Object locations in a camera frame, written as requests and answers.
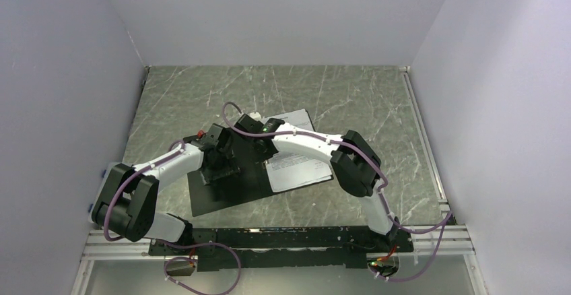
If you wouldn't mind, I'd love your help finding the beige folder with black inside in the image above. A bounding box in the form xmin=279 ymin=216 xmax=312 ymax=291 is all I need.
xmin=187 ymin=128 xmax=278 ymax=217

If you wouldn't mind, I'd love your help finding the printed white paper sheet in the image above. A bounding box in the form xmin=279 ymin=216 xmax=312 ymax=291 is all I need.
xmin=261 ymin=108 xmax=334 ymax=193

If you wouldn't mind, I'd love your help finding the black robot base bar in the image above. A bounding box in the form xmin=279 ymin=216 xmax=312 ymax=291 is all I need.
xmin=148 ymin=226 xmax=414 ymax=272

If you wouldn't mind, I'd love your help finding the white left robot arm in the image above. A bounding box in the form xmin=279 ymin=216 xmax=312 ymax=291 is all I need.
xmin=90 ymin=124 xmax=240 ymax=255

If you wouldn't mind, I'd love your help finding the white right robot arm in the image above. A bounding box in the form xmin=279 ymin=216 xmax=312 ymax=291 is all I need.
xmin=225 ymin=114 xmax=398 ymax=251

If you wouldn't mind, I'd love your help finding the clear plastic parts box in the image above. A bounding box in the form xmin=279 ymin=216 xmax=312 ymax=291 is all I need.
xmin=88 ymin=162 xmax=119 ymax=224

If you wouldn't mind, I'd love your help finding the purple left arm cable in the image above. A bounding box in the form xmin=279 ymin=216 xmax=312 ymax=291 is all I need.
xmin=103 ymin=140 xmax=242 ymax=295

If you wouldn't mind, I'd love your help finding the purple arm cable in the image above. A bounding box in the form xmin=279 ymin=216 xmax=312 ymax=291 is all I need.
xmin=103 ymin=140 xmax=242 ymax=295
xmin=222 ymin=102 xmax=454 ymax=284

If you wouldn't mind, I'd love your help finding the aluminium frame rail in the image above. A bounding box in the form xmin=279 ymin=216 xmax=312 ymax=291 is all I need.
xmin=71 ymin=230 xmax=150 ymax=294

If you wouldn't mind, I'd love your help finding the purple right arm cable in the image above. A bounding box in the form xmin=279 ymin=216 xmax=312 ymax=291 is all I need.
xmin=222 ymin=102 xmax=454 ymax=284

